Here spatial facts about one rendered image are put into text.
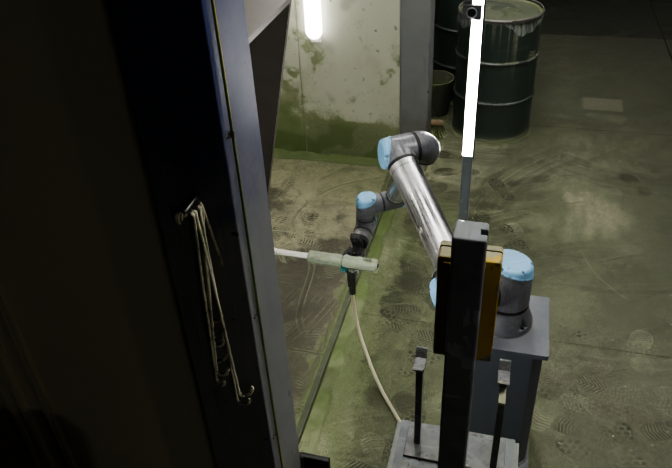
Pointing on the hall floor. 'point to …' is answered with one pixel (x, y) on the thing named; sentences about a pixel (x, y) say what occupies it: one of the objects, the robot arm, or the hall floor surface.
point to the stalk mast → (461, 339)
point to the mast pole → (470, 157)
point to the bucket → (441, 92)
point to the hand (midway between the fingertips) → (349, 268)
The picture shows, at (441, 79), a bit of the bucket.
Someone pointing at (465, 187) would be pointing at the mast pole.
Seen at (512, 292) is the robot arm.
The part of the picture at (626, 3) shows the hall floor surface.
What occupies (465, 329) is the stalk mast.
